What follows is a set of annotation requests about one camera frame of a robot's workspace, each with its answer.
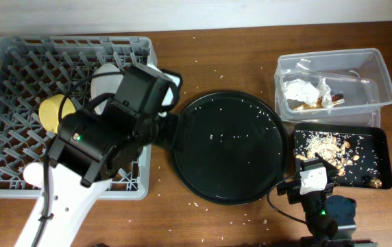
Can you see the grey plate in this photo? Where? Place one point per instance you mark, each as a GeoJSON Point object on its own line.
{"type": "Point", "coordinates": [105, 84]}

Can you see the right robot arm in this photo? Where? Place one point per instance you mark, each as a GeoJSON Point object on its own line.
{"type": "Point", "coordinates": [329, 218]}

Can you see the food scraps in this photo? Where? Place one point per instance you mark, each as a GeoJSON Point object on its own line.
{"type": "Point", "coordinates": [357, 162]}

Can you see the yellow bowl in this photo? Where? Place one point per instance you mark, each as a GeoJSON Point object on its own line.
{"type": "Point", "coordinates": [48, 113]}

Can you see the white napkin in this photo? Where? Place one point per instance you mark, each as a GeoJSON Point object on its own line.
{"type": "Point", "coordinates": [311, 96]}

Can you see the round black tray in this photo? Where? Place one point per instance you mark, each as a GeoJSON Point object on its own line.
{"type": "Point", "coordinates": [230, 147]}

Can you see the pink cup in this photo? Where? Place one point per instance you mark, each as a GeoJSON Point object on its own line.
{"type": "Point", "coordinates": [33, 174]}

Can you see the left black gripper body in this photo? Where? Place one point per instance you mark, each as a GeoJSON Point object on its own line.
{"type": "Point", "coordinates": [165, 129]}

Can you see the clear plastic bin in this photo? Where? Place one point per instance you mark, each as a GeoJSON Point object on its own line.
{"type": "Point", "coordinates": [359, 75]}

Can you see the gold snack wrapper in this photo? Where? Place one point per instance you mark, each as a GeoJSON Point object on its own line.
{"type": "Point", "coordinates": [335, 100]}

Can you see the grey dishwasher rack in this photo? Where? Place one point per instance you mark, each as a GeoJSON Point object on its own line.
{"type": "Point", "coordinates": [33, 68]}

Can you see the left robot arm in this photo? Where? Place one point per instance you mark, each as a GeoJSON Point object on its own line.
{"type": "Point", "coordinates": [92, 144]}

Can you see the black rectangular tray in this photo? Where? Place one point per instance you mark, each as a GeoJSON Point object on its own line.
{"type": "Point", "coordinates": [379, 143]}

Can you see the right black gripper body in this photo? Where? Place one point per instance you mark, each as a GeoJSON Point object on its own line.
{"type": "Point", "coordinates": [294, 188]}

